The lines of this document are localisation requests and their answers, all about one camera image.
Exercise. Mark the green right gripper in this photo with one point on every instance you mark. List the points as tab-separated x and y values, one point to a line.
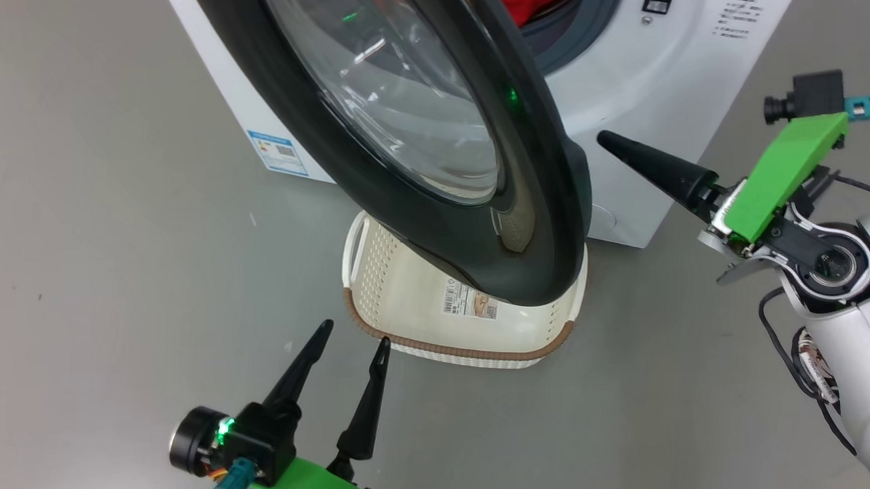
785	177

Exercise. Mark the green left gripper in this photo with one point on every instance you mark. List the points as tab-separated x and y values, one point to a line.
304	482

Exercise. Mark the black glass washing machine door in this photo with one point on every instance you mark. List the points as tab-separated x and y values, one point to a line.
537	226

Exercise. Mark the red garment with white trim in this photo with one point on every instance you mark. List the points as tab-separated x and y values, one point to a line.
530	2

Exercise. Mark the white front-load washing machine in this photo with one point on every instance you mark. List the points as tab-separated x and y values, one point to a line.
648	136

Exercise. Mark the cream perforated laundry basket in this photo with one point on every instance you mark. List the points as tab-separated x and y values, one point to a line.
418	302

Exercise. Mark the grey rubber door gasket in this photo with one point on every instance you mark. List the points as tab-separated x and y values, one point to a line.
580	32

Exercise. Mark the black door lock latch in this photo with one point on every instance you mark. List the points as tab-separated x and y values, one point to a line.
658	2

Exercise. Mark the basket barcode label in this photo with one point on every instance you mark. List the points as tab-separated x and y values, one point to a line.
469	302

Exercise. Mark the round drain filter cover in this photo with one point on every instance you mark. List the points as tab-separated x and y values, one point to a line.
604	216

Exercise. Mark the blue energy label sticker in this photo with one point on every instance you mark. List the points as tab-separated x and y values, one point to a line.
279	152

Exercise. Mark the teal left camera connector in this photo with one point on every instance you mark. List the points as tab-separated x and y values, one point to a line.
235	480

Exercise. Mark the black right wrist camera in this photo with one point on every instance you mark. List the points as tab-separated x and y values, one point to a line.
816	95

